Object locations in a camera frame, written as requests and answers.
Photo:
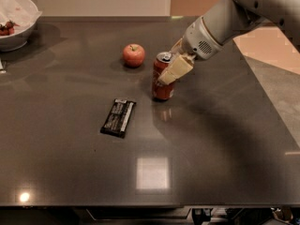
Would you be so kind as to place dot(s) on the white bowl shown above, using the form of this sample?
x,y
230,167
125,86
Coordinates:
x,y
18,39

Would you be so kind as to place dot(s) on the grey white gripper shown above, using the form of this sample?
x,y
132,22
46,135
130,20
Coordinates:
x,y
197,41

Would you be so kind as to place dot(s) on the red strawberries in bowl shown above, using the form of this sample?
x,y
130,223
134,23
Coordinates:
x,y
7,29

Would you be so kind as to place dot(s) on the black rxbar chocolate bar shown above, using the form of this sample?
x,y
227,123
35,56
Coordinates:
x,y
117,120

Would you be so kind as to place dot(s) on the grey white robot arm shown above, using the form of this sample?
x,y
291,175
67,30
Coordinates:
x,y
225,20

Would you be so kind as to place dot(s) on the white napkin in bowl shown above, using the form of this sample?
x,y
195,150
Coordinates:
x,y
22,12

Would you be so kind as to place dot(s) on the red apple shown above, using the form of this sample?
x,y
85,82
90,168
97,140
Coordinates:
x,y
133,55

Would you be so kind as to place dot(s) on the red coke can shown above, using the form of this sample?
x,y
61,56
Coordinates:
x,y
161,90

